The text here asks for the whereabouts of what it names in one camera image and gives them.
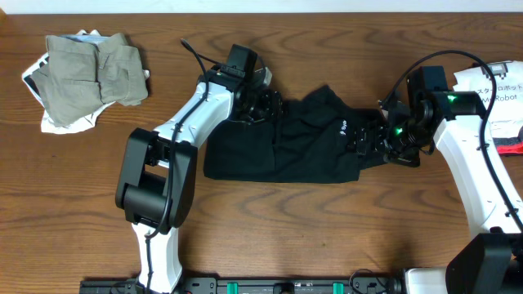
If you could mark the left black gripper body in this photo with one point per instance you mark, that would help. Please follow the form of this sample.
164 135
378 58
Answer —
274 104

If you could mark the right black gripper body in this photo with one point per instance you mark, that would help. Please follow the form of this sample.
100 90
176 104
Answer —
404 143

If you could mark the black t-shirt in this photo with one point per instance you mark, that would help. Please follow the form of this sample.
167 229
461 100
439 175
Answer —
311 143

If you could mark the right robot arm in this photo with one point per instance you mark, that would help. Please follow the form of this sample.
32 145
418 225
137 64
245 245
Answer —
455 124

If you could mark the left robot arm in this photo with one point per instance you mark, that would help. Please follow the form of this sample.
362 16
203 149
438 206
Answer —
157 180

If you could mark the black red garment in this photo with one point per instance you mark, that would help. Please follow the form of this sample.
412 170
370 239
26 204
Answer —
510 146

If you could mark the white printed garment under khaki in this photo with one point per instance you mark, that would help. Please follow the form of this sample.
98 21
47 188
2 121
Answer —
65 126

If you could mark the khaki folded shirt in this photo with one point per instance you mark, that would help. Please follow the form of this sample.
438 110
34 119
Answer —
77 77

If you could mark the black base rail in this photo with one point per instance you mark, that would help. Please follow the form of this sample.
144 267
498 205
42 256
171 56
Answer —
364 283

